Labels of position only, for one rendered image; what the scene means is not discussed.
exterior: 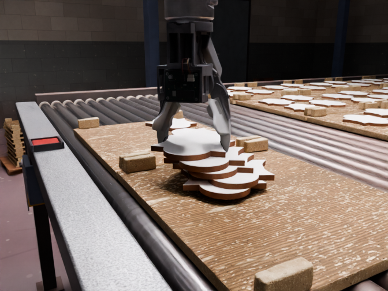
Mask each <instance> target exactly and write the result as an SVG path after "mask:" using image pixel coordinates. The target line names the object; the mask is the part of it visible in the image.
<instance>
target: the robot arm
mask: <svg viewBox="0 0 388 291"><path fill-rule="evenodd" d="M164 3H165V19H166V20H167V21H169V22H168V23H166V29H167V65H159V66H156V69H157V90H158V100H159V101H160V111H159V114H158V116H157V117H156V119H155V120H154V122H153V124H152V129H153V130H156V134H157V139H158V143H162V142H164V141H166V140H167V138H168V137H169V129H170V127H171V126H172V124H173V117H174V116H175V115H176V114H177V113H178V112H179V110H180V108H181V105H180V103H206V102H208V106H207V112H208V115H209V116H210V117H212V118H213V124H214V128H215V130H216V132H217V134H219V135H220V138H221V139H220V143H221V146H222V147H223V149H224V150H225V151H226V153H227V152H228V150H229V146H230V139H231V123H230V117H231V116H230V99H229V94H228V92H227V89H226V87H225V86H224V85H223V83H222V82H221V73H222V67H221V64H220V62H219V59H218V57H217V54H216V51H215V49H214V46H213V43H212V41H211V38H210V36H209V35H202V32H213V23H211V22H210V21H211V20H213V19H214V5H217V4H218V0H164ZM160 75H162V88H161V91H160ZM209 94H210V95H211V99H209V100H208V95H209Z"/></svg>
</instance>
